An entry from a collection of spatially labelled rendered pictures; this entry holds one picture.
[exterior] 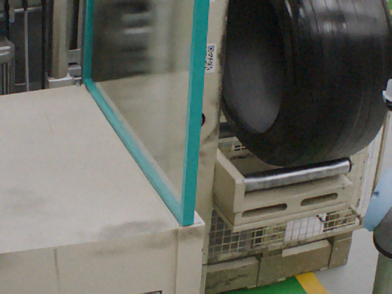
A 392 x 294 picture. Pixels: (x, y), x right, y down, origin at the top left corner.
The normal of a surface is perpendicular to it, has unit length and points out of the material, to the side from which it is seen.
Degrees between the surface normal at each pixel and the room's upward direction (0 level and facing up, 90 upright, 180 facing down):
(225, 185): 90
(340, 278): 0
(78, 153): 0
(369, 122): 106
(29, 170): 0
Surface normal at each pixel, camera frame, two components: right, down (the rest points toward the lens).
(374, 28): 0.36, -0.07
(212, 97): 0.38, 0.44
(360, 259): 0.06, -0.89
